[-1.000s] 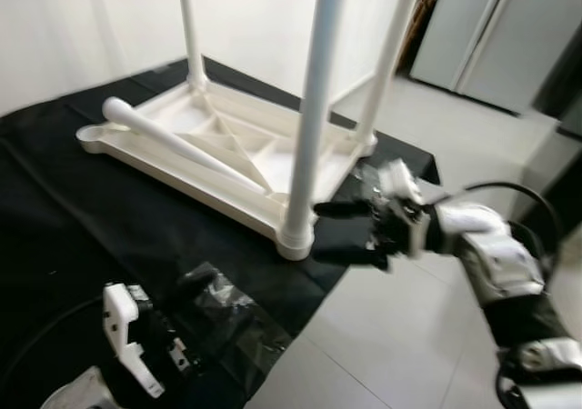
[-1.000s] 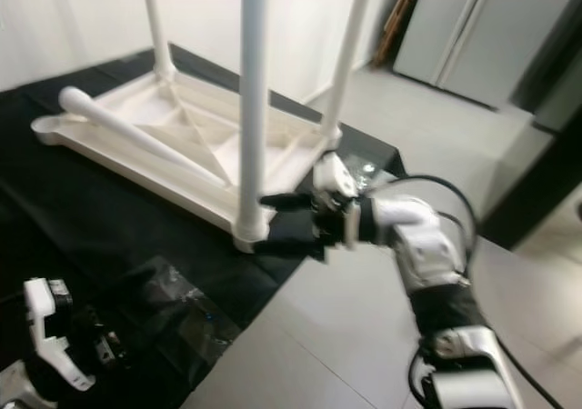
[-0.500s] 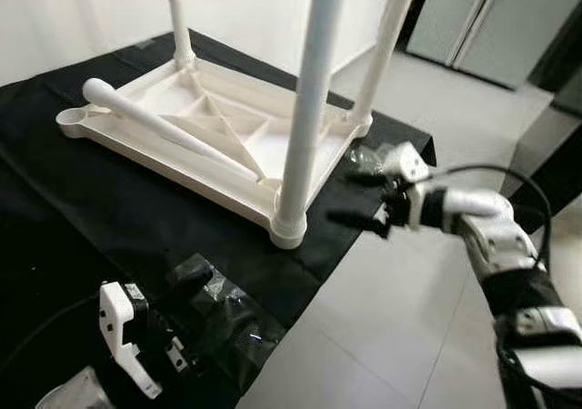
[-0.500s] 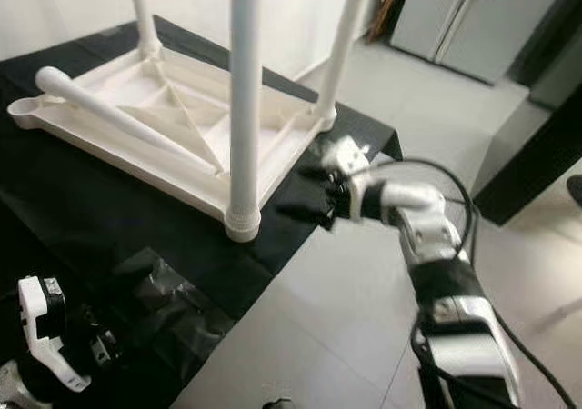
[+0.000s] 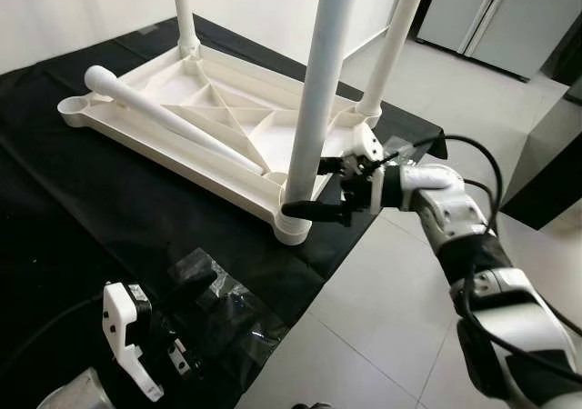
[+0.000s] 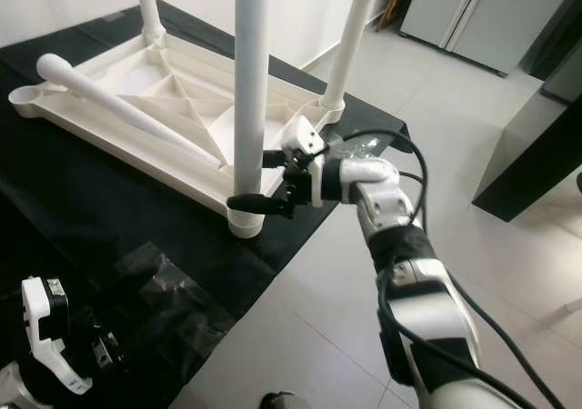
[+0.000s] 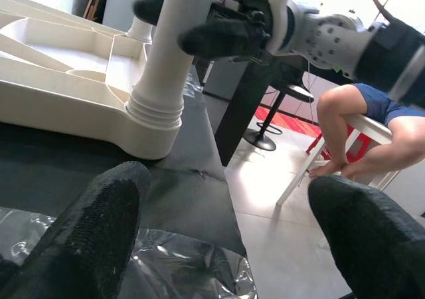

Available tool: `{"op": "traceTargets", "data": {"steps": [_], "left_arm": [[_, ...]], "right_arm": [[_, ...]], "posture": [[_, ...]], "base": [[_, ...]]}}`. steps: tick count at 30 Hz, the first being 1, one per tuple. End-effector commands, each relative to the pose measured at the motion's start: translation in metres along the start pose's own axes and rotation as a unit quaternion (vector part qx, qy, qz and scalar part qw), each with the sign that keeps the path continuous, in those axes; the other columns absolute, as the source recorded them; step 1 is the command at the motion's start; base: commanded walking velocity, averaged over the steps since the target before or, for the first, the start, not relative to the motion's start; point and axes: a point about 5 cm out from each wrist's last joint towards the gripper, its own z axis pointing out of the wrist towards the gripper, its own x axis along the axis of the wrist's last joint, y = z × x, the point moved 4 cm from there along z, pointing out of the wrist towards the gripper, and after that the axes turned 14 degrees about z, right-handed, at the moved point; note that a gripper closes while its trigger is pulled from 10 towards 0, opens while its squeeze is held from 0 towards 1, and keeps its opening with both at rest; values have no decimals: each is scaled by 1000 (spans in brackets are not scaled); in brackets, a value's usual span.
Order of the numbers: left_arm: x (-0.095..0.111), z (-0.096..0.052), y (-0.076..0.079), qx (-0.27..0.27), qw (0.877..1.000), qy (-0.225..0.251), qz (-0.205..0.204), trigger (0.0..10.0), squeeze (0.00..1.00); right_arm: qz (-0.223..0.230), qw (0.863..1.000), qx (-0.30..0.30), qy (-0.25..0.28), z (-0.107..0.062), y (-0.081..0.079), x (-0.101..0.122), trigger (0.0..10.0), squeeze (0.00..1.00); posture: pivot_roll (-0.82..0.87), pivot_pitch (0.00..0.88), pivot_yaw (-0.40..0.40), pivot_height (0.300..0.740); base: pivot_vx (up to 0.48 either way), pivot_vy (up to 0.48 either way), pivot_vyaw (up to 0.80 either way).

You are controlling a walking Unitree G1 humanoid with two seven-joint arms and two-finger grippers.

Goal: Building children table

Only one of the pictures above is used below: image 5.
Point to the grey refrigerator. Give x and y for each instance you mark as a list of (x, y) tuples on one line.
[(491, 18)]

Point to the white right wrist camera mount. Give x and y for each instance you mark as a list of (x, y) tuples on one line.
[(366, 141)]

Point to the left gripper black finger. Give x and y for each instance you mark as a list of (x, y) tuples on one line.
[(195, 289)]

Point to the white plastic children table top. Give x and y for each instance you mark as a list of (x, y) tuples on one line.
[(227, 109)]

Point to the clear plastic tape patch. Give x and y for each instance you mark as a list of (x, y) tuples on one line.
[(227, 309), (405, 145)]

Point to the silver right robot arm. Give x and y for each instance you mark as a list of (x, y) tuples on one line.
[(446, 209)]

